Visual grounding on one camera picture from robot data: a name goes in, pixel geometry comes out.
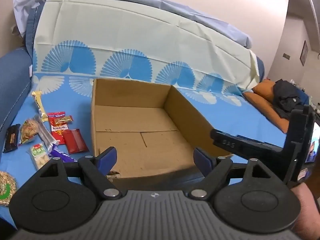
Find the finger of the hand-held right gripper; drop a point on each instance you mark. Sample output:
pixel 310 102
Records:
pixel 271 144
pixel 230 143

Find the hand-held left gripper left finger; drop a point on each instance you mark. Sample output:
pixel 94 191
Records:
pixel 107 156

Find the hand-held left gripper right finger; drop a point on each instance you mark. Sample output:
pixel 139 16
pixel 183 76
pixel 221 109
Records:
pixel 201 158

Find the plain red snack packet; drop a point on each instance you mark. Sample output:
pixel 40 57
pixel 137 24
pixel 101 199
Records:
pixel 75 141

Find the purple snack packet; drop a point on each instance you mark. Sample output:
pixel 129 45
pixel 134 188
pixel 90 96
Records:
pixel 60 155

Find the brown cardboard box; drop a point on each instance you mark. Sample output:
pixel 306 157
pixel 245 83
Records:
pixel 140 120

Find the red printed snack packet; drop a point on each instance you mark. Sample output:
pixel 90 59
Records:
pixel 58 132

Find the small gold candy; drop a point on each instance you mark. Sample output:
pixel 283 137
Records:
pixel 64 119

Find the silver snack bar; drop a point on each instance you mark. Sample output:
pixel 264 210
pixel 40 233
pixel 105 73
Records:
pixel 46 135

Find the green label white snack packet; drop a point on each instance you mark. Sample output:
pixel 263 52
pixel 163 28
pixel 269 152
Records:
pixel 38 155

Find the clear biscuit packet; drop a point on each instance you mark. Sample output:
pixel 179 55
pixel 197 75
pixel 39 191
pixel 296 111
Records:
pixel 28 130

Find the yellow snack bar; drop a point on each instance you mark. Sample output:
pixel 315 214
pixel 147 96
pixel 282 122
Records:
pixel 40 106

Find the black snack bar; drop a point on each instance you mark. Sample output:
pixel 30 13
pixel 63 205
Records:
pixel 11 138

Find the round green label nut cake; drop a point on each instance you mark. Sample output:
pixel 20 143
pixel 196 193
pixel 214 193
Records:
pixel 6 187

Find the person's right forearm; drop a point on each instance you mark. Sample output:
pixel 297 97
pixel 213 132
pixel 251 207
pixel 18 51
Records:
pixel 308 210

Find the black clothing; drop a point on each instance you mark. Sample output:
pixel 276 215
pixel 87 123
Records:
pixel 285 97

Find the orange pillow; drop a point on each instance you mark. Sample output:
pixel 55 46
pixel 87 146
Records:
pixel 262 97

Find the blue fan print cloth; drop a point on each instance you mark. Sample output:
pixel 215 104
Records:
pixel 150 42

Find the light blue sheet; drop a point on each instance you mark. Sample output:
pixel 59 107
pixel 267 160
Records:
pixel 175 5

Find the wall light switch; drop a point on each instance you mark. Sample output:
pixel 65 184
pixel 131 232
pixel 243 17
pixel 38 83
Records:
pixel 286 56

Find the small wall picture frame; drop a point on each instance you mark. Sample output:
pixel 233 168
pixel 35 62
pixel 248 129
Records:
pixel 303 53

